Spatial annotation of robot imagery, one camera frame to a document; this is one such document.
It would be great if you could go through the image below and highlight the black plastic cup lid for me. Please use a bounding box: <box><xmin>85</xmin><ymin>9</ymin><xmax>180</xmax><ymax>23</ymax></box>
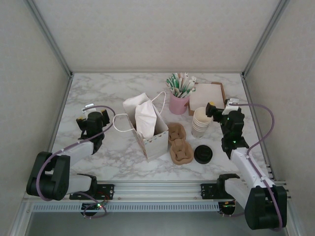
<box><xmin>193</xmin><ymin>145</ymin><xmax>214</xmax><ymax>165</ymax></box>

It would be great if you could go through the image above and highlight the brown pulp cup carrier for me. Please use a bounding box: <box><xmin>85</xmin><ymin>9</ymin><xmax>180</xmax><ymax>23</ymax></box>
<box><xmin>167</xmin><ymin>122</ymin><xmax>194</xmax><ymax>165</ymax></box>

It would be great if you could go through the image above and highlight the cartoon print paper gift bag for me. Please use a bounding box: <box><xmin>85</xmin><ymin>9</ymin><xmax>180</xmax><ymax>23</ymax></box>
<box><xmin>112</xmin><ymin>91</ymin><xmax>170</xmax><ymax>163</ymax></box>

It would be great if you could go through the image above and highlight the white paper cup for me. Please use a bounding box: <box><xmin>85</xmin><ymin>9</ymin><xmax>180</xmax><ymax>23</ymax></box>
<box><xmin>192</xmin><ymin>124</ymin><xmax>212</xmax><ymax>132</ymax></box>
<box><xmin>191</xmin><ymin>126</ymin><xmax>210</xmax><ymax>138</ymax></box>
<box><xmin>192</xmin><ymin>121</ymin><xmax>212</xmax><ymax>129</ymax></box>
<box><xmin>193</xmin><ymin>107</ymin><xmax>214</xmax><ymax>125</ymax></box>
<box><xmin>193</xmin><ymin>119</ymin><xmax>213</xmax><ymax>127</ymax></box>

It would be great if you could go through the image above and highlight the white paper napkin stack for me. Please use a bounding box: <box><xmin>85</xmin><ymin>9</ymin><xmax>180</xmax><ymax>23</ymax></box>
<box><xmin>190</xmin><ymin>83</ymin><xmax>224</xmax><ymax>111</ymax></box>

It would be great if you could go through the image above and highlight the brown cardboard napkin tray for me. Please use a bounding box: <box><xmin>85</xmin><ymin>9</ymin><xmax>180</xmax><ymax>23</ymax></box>
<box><xmin>188</xmin><ymin>82</ymin><xmax>226</xmax><ymax>116</ymax></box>

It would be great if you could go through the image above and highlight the white paper wrapped straw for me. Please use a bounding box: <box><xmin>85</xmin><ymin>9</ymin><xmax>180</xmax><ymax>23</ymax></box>
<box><xmin>188</xmin><ymin>76</ymin><xmax>197</xmax><ymax>95</ymax></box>
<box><xmin>181</xmin><ymin>72</ymin><xmax>189</xmax><ymax>95</ymax></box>

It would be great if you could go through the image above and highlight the pink straw holder cup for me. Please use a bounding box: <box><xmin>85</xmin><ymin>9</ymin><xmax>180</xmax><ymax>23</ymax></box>
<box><xmin>168</xmin><ymin>92</ymin><xmax>190</xmax><ymax>115</ymax></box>

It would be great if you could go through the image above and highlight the green striped wrapped straw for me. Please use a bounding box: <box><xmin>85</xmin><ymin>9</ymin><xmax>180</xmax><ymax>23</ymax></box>
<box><xmin>172</xmin><ymin>72</ymin><xmax>182</xmax><ymax>96</ymax></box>
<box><xmin>166</xmin><ymin>78</ymin><xmax>177</xmax><ymax>95</ymax></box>

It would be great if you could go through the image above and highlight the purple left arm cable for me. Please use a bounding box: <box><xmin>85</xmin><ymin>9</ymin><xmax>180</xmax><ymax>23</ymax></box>
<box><xmin>36</xmin><ymin>105</ymin><xmax>116</xmax><ymax>219</ymax></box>

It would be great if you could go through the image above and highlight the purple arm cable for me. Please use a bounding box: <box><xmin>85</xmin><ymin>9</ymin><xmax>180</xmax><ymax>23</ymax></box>
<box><xmin>221</xmin><ymin>103</ymin><xmax>284</xmax><ymax>232</ymax></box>
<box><xmin>36</xmin><ymin>105</ymin><xmax>116</xmax><ymax>219</ymax></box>

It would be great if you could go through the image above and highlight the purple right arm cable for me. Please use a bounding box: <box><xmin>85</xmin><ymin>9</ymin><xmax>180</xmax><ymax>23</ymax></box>
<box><xmin>221</xmin><ymin>103</ymin><xmax>284</xmax><ymax>232</ymax></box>

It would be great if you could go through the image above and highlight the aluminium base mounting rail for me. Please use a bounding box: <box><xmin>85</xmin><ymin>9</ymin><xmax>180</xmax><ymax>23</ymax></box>
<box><xmin>24</xmin><ymin>180</ymin><xmax>292</xmax><ymax>202</ymax></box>

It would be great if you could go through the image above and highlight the aluminium frame post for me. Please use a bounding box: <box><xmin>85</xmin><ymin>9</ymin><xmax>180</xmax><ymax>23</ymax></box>
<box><xmin>26</xmin><ymin>0</ymin><xmax>74</xmax><ymax>77</ymax></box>
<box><xmin>242</xmin><ymin>0</ymin><xmax>292</xmax><ymax>79</ymax></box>

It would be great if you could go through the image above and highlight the grey slotted cable duct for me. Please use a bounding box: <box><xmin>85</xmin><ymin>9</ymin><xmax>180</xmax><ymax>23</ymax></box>
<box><xmin>31</xmin><ymin>203</ymin><xmax>220</xmax><ymax>212</ymax></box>

